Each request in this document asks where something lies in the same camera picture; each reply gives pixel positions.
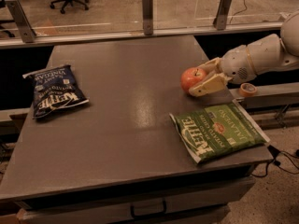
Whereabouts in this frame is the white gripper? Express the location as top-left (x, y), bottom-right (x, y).
top-left (189, 45), bottom-right (257, 97)

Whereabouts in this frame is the red apple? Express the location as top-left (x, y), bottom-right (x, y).
top-left (180, 67), bottom-right (206, 93)

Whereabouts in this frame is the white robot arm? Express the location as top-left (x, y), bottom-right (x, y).
top-left (187, 11), bottom-right (299, 97)

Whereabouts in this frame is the green jalapeno chip bag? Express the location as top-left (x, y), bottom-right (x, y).
top-left (170, 100), bottom-right (270, 163)

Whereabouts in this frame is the blue kettle chip bag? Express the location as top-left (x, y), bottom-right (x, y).
top-left (22, 64), bottom-right (89, 119)

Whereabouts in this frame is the orange tape roll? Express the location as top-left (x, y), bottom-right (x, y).
top-left (239, 83), bottom-right (257, 97)

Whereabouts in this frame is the grey table drawer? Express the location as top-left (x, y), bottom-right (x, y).
top-left (18, 176), bottom-right (254, 224)

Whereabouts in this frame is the right metal bracket post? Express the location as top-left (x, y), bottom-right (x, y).
top-left (213, 0), bottom-right (232, 30)

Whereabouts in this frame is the metal bracket post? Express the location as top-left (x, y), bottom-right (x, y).
top-left (142, 0), bottom-right (153, 35)
top-left (213, 0), bottom-right (232, 30)
top-left (6, 0), bottom-right (36, 43)

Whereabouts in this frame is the black floor cable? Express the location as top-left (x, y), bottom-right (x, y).
top-left (250, 145), bottom-right (299, 179)

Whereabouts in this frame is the middle metal bracket post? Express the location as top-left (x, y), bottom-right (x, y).
top-left (142, 0), bottom-right (153, 35)

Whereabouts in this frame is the black drawer handle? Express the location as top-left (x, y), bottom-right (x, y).
top-left (130, 200), bottom-right (167, 219)

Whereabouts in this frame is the left metal bracket post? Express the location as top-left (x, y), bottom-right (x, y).
top-left (6, 0), bottom-right (36, 43)

